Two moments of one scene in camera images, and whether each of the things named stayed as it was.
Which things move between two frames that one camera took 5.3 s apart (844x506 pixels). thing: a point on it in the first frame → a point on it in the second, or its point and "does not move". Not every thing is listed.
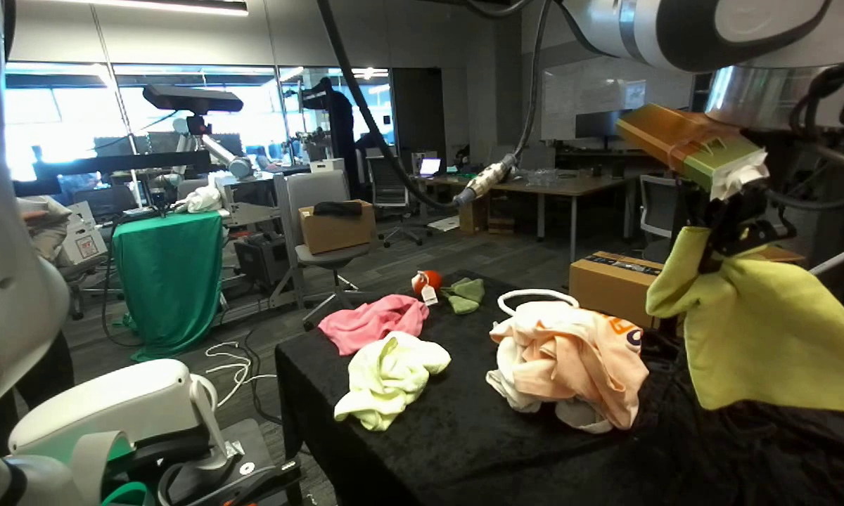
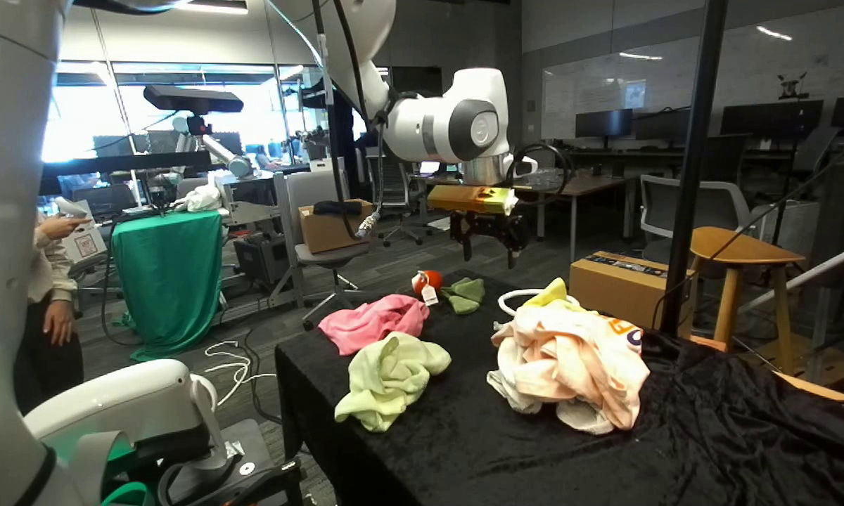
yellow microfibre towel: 758,326 → 551,294
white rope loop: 533,294 does not move
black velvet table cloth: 467,443 does not move
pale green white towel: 386,377 does not move
